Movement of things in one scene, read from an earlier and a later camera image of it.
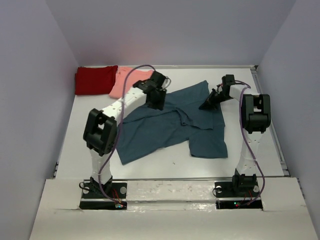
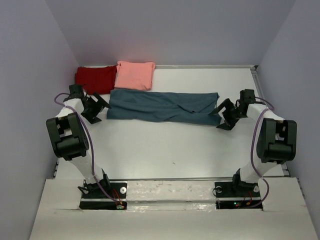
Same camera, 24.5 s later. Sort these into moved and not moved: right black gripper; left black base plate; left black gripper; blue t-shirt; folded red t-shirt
Moved: left black gripper; right black gripper; blue t-shirt
Not moved: left black base plate; folded red t-shirt
